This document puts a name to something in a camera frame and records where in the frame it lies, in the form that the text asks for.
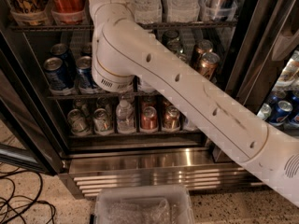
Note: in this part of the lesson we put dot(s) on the green can front middle shelf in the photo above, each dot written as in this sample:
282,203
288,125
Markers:
183,57

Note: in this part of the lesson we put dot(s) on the silver green can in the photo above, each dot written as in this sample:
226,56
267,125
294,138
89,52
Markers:
102,122
78,123

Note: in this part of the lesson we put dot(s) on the copper can bottom shelf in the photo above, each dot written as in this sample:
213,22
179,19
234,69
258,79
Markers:
171,118

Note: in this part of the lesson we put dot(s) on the gold can front middle shelf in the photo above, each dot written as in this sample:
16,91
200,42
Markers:
208,64

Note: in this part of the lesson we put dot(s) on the clear water bottle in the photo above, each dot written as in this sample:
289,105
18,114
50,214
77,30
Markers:
148,11
181,10

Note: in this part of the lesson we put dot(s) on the clear plastic bin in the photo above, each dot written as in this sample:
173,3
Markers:
165,204

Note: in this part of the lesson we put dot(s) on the blue can front left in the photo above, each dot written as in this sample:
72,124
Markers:
60,81

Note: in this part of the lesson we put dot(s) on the blue can back left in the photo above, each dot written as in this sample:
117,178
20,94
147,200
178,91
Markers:
63,52

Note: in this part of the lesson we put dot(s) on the silver can right fridge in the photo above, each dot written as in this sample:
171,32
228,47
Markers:
264,112

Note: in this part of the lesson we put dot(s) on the open fridge door left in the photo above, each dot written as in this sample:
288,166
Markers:
27,108

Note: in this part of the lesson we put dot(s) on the blue pepsi can right fridge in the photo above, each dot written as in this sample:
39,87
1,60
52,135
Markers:
280,112

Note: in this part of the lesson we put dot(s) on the orange can bottom shelf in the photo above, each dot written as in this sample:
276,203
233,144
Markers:
149,120

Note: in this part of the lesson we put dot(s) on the small water bottle bottom shelf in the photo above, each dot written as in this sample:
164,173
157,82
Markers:
125,115

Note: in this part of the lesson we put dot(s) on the top wire shelf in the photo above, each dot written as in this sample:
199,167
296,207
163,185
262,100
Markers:
152,26

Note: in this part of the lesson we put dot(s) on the stainless fridge base grille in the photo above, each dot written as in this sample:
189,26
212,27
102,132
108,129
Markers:
193,168

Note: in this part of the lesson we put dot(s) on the silver green can bottom left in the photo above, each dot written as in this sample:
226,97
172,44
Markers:
78,123

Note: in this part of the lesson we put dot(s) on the gold can back middle shelf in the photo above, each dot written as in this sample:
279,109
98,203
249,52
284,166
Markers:
199,49

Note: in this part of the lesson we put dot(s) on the middle wire shelf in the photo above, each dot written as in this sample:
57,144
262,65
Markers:
100,95

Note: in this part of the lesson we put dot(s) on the yellow orange can top shelf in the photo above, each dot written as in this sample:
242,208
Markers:
30,12

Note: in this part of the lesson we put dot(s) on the blue energy drink can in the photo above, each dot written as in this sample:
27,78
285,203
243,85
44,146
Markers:
215,10

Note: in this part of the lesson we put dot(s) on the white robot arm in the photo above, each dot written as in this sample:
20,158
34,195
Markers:
123,50

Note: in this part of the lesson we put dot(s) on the green can shelf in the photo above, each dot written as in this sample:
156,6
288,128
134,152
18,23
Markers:
183,57
170,36
175,46

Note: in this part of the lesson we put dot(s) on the clear water bottle left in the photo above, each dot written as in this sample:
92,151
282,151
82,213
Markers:
148,11

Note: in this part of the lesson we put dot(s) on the gold can shelf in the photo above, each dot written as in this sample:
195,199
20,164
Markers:
208,64
199,49

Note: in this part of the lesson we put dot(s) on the clear water bottle right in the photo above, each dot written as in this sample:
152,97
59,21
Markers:
181,10

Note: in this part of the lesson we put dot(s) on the green can back middle shelf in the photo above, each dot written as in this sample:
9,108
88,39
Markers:
170,36

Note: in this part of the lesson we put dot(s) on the wire shelf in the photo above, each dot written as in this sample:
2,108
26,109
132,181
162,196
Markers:
152,26
100,95

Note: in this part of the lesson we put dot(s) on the right glass fridge door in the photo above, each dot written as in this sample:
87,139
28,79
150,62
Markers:
266,34

